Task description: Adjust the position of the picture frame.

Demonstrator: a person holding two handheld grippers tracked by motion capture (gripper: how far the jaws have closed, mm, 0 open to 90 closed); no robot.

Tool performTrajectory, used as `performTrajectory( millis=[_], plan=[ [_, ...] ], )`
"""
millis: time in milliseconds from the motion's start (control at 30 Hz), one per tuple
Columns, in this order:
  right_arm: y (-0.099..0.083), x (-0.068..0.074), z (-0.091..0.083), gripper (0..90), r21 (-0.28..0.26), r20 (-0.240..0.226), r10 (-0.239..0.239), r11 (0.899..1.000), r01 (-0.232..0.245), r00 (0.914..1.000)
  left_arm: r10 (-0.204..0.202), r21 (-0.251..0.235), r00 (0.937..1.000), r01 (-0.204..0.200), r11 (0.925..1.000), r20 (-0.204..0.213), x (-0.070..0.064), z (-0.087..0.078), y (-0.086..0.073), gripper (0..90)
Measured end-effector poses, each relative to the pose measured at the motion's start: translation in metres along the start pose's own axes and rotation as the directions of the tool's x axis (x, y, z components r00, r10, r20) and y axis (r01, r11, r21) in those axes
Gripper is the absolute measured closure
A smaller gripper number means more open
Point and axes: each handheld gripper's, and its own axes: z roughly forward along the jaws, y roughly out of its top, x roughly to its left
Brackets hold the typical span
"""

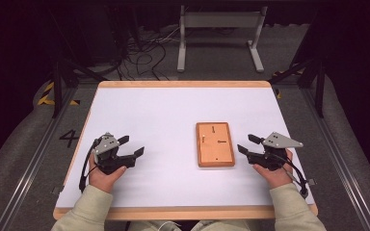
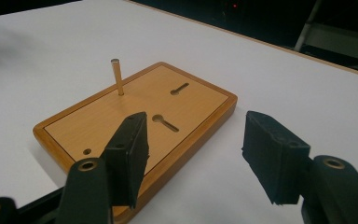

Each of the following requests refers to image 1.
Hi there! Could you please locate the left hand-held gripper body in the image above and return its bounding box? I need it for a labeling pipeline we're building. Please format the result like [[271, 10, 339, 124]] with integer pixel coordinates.
[[92, 132, 137, 176]]

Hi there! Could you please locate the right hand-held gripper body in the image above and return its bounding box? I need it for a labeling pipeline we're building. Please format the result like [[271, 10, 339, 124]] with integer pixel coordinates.
[[246, 131, 304, 171]]

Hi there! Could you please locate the orange wooden block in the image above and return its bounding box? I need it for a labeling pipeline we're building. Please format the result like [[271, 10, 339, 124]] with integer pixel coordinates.
[[195, 121, 236, 168]]

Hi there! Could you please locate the person's left hand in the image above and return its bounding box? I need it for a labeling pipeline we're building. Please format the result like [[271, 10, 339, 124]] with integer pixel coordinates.
[[88, 150, 128, 194]]

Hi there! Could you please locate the person's right hand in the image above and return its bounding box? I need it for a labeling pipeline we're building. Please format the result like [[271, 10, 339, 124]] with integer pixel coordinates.
[[252, 148, 295, 190]]

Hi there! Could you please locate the yellow black hazard tape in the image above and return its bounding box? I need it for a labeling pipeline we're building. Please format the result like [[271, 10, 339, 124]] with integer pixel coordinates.
[[272, 68, 306, 100], [37, 81, 81, 107]]

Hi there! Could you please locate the black metal stand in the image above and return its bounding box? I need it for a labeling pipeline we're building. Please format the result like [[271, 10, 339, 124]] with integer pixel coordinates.
[[268, 57, 327, 119], [46, 9, 107, 119]]

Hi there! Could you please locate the person's lap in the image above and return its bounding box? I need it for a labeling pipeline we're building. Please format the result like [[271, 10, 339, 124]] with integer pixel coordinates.
[[128, 219, 254, 231]]

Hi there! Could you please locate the grey metal stand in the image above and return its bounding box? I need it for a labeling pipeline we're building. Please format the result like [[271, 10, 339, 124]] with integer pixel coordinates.
[[176, 4, 269, 73]]

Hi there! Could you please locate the left hand-held gripper black cable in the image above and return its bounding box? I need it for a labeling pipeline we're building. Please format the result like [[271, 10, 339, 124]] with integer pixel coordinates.
[[78, 137, 103, 193]]

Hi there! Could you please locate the hand-held gripper black cable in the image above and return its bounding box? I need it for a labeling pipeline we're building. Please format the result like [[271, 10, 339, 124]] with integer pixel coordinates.
[[78, 137, 103, 193], [276, 153, 310, 199]]

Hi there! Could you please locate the right hand-held gripper black cable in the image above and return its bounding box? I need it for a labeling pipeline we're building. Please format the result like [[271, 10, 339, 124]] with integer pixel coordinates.
[[276, 153, 310, 199]]

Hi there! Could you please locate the aluminium floor rail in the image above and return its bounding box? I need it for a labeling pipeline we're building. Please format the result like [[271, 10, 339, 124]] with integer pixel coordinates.
[[302, 86, 370, 231], [0, 86, 78, 231]]

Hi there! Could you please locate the tangle of black floor cables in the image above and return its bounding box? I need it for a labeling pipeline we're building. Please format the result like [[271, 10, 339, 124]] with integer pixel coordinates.
[[109, 25, 187, 81]]

